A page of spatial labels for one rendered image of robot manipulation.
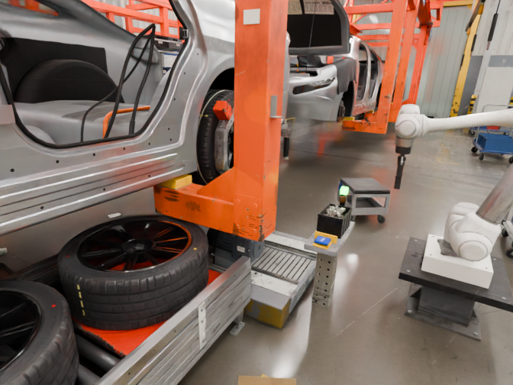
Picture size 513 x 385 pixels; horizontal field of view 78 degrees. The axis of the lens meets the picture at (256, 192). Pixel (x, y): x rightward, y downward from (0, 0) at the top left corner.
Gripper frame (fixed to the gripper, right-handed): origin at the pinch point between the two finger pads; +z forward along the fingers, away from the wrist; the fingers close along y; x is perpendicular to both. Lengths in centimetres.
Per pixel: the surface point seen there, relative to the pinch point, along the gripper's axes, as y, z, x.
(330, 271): -26, 48, 28
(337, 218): -23.7, 16.3, 27.4
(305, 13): 321, -144, 138
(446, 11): 1287, -295, -139
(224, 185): -54, -4, 79
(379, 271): 28, 74, 1
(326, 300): -26, 68, 29
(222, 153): -22, -12, 96
